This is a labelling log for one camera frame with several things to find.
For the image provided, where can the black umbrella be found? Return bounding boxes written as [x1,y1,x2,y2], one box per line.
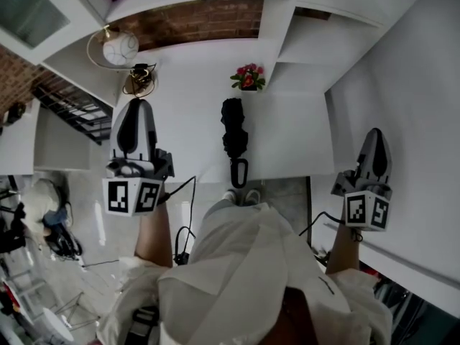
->
[219,97,251,189]

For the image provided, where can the person's left forearm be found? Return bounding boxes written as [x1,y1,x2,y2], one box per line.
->
[134,198,174,270]

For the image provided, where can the white tall cabinet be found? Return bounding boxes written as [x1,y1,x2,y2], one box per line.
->
[310,0,460,291]

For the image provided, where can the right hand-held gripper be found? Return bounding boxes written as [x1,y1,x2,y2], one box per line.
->
[330,128,394,232]

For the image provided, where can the person's white right shoe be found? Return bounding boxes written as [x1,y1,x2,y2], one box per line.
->
[244,188,262,206]

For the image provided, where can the white wall shelf unit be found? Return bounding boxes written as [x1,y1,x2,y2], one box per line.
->
[39,0,388,109]

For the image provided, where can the black chest strap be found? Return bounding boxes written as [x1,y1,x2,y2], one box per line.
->
[126,304,161,345]

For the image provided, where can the person's right forearm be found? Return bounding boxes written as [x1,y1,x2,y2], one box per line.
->
[324,224,362,276]

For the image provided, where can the black and gold cable bundle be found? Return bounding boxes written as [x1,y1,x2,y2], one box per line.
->
[121,62,160,98]

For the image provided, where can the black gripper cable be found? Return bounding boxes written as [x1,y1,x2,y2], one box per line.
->
[157,175,198,267]
[298,211,364,243]

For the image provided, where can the white table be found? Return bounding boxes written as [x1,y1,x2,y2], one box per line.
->
[110,36,346,185]

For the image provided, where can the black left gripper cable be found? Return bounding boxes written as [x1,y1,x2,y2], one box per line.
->
[157,175,198,267]

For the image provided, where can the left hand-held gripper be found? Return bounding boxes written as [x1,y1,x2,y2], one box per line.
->
[102,98,176,217]

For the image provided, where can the white globe lamp gold ring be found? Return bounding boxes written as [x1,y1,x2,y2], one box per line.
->
[86,24,141,70]

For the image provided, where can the pink potted flowers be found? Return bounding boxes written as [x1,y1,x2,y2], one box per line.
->
[229,62,267,93]

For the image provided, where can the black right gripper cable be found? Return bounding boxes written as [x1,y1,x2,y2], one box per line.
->
[298,211,364,243]

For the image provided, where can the small dark ornament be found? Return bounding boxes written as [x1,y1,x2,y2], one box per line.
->
[4,101,28,126]

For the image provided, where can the person's white shirt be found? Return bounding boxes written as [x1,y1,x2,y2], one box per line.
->
[96,198,393,345]

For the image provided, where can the white round stool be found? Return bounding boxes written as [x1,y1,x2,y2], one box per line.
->
[40,306,75,344]

